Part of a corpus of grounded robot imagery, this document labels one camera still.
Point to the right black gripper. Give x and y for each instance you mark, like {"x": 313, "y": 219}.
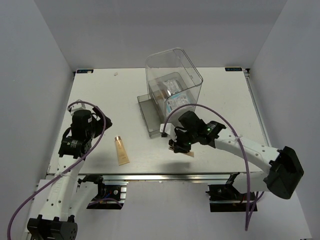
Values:
{"x": 175, "y": 143}

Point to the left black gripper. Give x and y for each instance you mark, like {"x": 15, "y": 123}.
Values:
{"x": 100, "y": 123}

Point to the thin gold cream tube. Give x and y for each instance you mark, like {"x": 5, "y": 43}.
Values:
{"x": 190, "y": 154}

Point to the white sachet packet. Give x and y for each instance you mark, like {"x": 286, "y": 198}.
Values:
{"x": 172, "y": 86}
{"x": 176, "y": 101}

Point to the clear plastic organizer box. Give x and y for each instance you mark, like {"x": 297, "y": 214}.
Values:
{"x": 159, "y": 67}

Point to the wide gold cream tube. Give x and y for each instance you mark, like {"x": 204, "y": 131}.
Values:
{"x": 121, "y": 151}

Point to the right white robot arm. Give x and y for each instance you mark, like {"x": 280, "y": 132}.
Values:
{"x": 280, "y": 169}

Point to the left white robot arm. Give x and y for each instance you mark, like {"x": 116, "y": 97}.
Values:
{"x": 67, "y": 193}

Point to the left blue table label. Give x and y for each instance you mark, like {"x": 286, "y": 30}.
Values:
{"x": 84, "y": 71}

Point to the blue table label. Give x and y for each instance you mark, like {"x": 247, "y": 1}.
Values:
{"x": 84, "y": 71}
{"x": 233, "y": 69}

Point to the right blue table label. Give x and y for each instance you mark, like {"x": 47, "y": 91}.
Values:
{"x": 233, "y": 69}

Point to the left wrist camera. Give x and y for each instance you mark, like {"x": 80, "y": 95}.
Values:
{"x": 75, "y": 106}

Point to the aluminium front rail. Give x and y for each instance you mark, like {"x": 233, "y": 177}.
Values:
{"x": 160, "y": 177}

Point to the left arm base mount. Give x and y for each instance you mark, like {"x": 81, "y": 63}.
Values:
{"x": 109, "y": 196}

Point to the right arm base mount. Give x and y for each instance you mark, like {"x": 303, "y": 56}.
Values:
{"x": 226, "y": 199}

